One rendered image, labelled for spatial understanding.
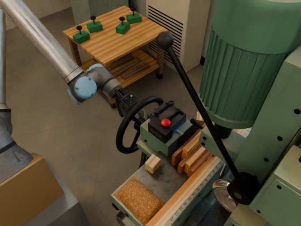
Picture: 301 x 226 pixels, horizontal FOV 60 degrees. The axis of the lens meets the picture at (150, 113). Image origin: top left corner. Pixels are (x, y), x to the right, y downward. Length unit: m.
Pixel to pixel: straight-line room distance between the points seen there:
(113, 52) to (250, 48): 1.59
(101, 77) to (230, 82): 0.82
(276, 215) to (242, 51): 0.31
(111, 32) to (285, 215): 1.93
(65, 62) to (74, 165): 1.05
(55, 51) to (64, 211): 0.68
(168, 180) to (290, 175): 0.48
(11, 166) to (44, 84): 1.70
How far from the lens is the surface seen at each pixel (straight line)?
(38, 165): 1.06
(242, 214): 0.69
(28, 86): 2.73
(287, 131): 0.58
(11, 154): 1.08
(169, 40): 0.52
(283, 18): 0.48
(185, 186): 0.84
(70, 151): 2.10
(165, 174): 0.90
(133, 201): 0.82
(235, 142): 0.80
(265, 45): 0.50
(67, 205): 1.28
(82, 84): 1.12
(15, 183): 1.07
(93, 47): 2.08
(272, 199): 0.54
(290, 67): 0.50
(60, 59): 1.14
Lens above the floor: 1.69
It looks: 49 degrees down
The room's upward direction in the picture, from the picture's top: straight up
